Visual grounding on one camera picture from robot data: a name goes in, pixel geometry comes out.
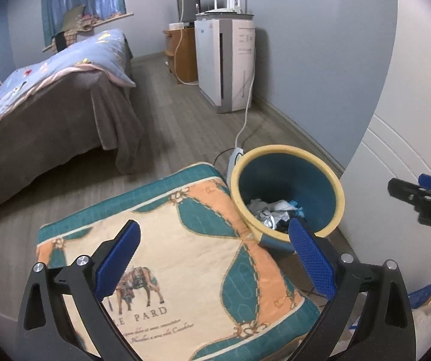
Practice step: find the blue flat object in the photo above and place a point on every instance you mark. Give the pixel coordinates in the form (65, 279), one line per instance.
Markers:
(424, 293)

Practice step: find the wooden window sill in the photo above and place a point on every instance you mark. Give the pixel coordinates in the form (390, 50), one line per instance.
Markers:
(125, 15)

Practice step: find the wooden cabinet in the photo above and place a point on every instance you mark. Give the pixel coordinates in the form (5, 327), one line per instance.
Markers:
(185, 52)

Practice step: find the white router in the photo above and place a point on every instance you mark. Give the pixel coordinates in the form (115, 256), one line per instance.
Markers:
(219, 12)

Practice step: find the white power strip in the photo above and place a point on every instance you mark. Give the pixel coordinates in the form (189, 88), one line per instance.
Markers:
(234, 158)

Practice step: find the blue printed quilt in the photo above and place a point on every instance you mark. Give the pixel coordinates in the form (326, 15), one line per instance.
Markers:
(68, 56)

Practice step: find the small white box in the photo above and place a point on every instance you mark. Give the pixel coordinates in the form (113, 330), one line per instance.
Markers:
(176, 26)

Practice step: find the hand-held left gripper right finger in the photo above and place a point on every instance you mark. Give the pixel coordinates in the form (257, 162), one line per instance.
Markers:
(311, 259)

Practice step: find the olive cushion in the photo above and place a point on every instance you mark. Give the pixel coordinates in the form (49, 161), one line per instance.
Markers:
(73, 17)

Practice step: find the white panelled door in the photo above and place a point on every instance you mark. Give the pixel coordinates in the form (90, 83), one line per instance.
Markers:
(388, 150)

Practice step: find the yellow rimmed teal waste bin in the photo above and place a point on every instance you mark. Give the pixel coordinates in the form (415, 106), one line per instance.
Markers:
(294, 180)

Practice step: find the white fluffy object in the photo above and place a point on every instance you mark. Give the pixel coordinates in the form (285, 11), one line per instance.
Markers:
(429, 323)

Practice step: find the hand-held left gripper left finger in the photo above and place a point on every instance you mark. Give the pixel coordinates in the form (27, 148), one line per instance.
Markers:
(117, 259)

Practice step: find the white air purifier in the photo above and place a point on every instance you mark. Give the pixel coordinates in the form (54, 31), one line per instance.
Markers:
(234, 67)

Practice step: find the plaid cloth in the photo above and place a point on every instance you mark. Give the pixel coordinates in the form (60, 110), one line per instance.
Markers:
(87, 22)

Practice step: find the small teal box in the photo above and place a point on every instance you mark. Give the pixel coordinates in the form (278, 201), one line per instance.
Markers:
(297, 207)

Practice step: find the teal orange printed cushion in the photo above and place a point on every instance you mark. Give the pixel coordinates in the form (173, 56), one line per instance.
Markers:
(200, 255)

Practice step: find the black cloth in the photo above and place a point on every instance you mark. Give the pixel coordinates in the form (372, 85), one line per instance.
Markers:
(61, 41)

